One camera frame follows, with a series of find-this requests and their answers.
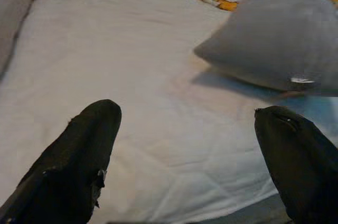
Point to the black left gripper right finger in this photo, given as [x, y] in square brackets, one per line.
[303, 171]

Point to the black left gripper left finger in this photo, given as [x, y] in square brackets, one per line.
[66, 171]

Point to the grey pillow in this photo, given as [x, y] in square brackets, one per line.
[277, 36]

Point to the grey patterned mattress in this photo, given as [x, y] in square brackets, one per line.
[253, 212]

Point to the white quilted mattress pad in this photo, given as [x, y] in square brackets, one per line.
[118, 49]

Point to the beige printed headboard cushion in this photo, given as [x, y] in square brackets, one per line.
[10, 18]

